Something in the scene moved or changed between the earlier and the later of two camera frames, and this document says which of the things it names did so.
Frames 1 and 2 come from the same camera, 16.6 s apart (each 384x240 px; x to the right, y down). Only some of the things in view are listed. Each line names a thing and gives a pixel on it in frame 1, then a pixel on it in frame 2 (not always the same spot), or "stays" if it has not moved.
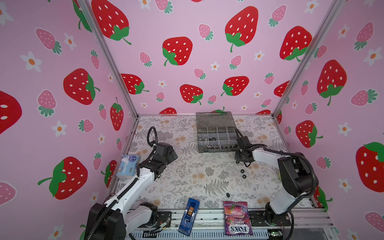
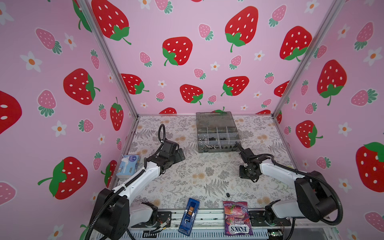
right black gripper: x=236 y=155 → x=241 y=174
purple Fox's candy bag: x=236 y=218 stays
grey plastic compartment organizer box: x=216 y=131 stays
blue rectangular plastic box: x=189 y=216 stays
